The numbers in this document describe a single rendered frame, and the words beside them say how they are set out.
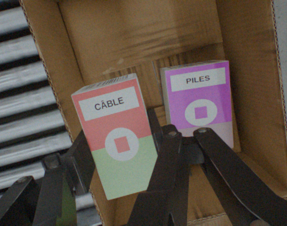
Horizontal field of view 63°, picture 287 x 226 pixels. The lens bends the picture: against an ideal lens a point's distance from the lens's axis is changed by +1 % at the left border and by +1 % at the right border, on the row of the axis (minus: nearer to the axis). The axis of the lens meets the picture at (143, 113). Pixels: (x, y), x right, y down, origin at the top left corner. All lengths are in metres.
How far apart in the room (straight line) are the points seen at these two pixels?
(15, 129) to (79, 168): 0.54
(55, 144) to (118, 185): 0.48
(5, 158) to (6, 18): 0.36
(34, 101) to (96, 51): 0.26
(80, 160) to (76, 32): 0.33
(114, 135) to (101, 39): 0.30
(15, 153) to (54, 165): 0.56
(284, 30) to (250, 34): 1.21
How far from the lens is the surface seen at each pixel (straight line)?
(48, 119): 0.66
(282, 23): 1.60
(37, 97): 0.66
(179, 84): 0.41
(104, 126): 0.20
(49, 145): 0.68
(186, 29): 0.48
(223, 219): 0.64
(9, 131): 0.71
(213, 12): 0.49
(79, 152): 0.18
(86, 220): 0.73
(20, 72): 0.66
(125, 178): 0.21
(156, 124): 0.17
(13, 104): 0.68
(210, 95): 0.43
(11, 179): 0.76
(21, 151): 0.72
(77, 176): 0.17
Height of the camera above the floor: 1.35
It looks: 76 degrees down
